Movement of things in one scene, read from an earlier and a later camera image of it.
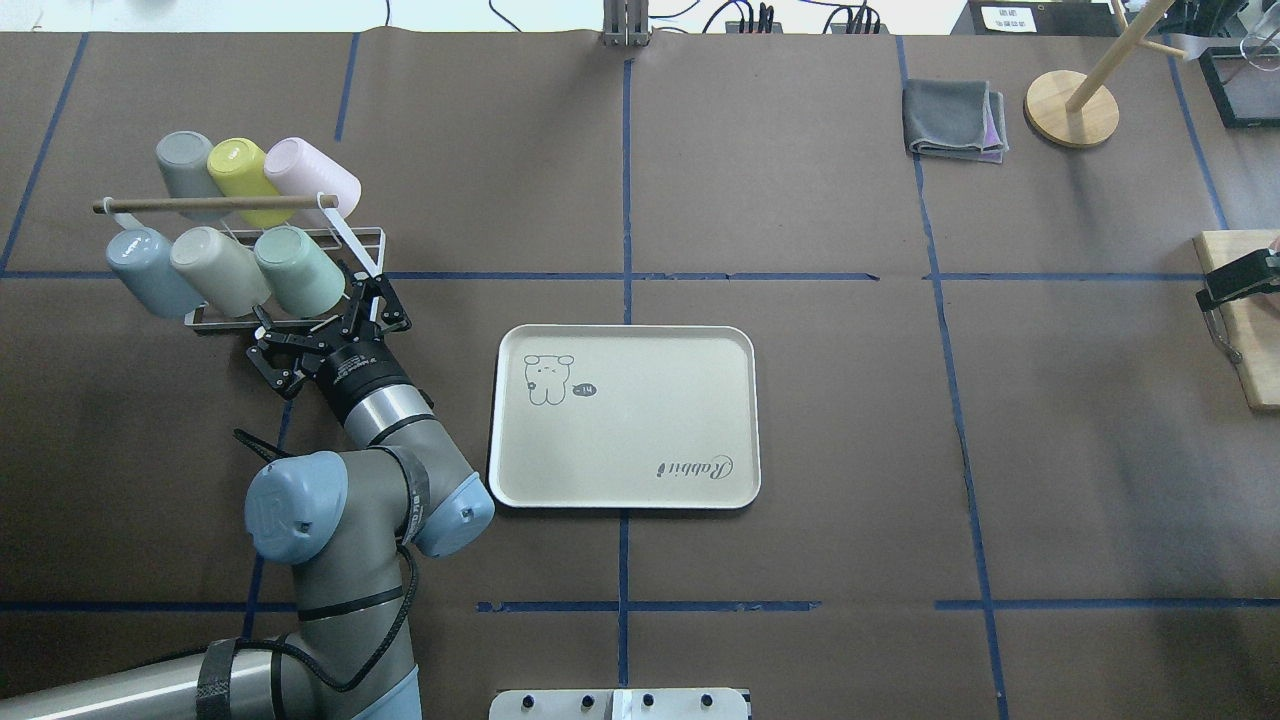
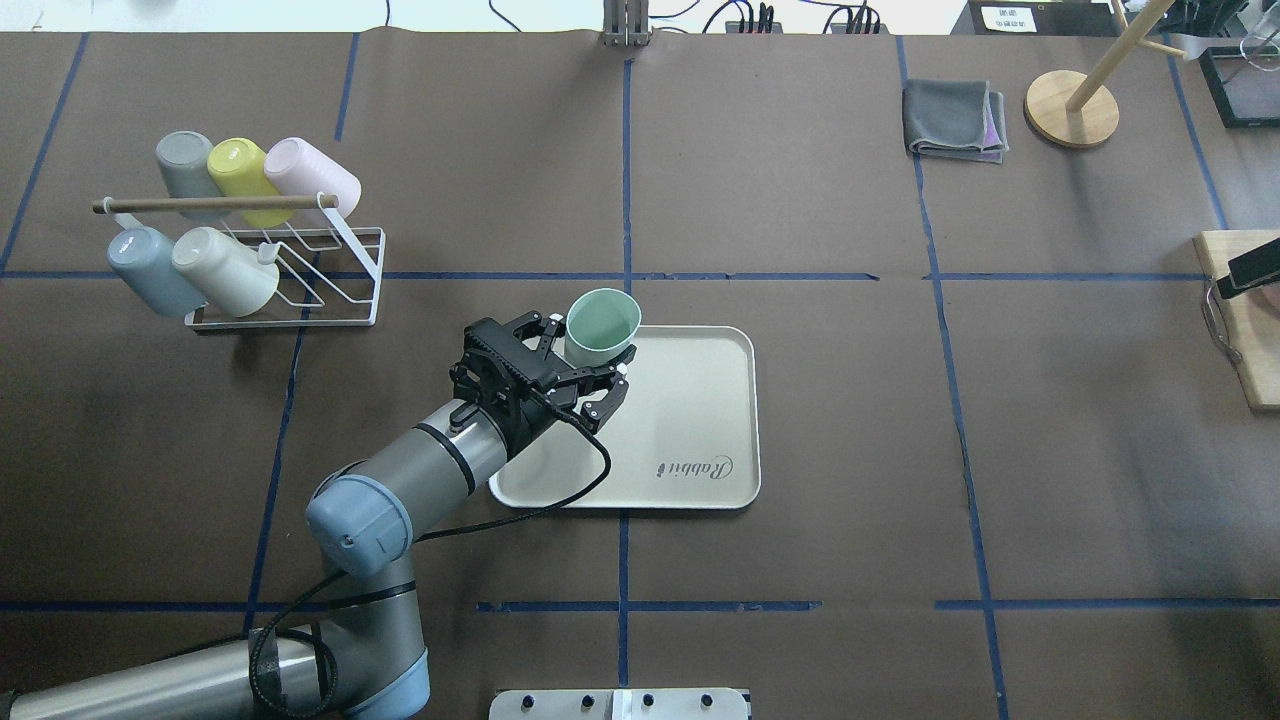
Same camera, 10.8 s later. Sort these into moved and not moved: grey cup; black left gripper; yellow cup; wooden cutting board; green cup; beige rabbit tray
Moved: black left gripper; green cup
Not moved: grey cup; yellow cup; beige rabbit tray; wooden cutting board
